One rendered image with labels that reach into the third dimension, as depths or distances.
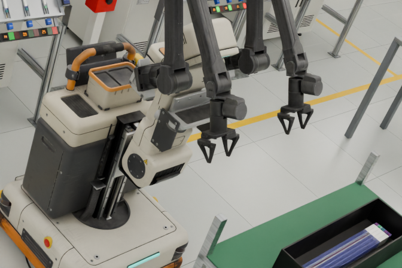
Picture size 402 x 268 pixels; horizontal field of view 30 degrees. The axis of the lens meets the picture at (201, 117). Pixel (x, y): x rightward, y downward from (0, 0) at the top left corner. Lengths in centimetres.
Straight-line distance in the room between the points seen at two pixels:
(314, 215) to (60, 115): 107
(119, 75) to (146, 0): 163
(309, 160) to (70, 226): 201
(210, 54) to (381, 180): 277
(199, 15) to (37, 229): 132
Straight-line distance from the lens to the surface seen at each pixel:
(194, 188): 419
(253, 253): 245
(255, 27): 282
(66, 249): 320
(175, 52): 251
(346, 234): 270
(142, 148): 292
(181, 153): 300
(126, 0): 467
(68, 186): 316
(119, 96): 308
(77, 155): 306
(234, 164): 448
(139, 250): 329
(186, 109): 282
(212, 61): 239
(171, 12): 249
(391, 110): 551
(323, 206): 279
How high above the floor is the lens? 250
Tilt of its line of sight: 32 degrees down
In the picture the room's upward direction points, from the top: 21 degrees clockwise
